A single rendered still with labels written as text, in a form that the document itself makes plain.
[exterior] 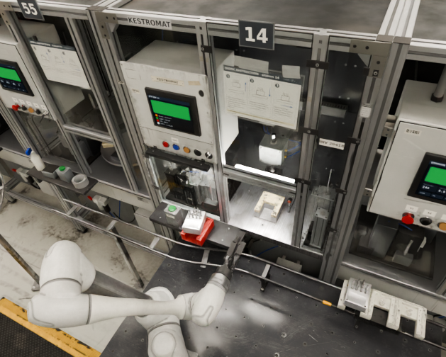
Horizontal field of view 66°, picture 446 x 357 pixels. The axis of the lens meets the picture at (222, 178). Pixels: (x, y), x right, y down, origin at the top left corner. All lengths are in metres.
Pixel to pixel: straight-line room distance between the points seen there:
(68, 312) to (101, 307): 0.10
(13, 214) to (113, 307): 2.77
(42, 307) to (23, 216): 2.66
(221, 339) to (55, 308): 0.92
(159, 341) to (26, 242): 2.23
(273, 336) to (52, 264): 1.11
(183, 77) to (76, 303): 0.90
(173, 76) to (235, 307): 1.23
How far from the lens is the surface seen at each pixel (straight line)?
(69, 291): 1.30
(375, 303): 1.85
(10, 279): 3.46
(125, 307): 1.34
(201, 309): 1.43
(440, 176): 1.33
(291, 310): 1.96
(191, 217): 1.88
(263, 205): 1.99
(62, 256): 1.37
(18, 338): 3.11
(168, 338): 1.65
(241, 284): 2.02
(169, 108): 1.52
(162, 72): 1.47
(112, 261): 3.13
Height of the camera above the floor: 2.47
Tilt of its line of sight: 45 degrees down
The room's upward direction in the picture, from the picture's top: 6 degrees counter-clockwise
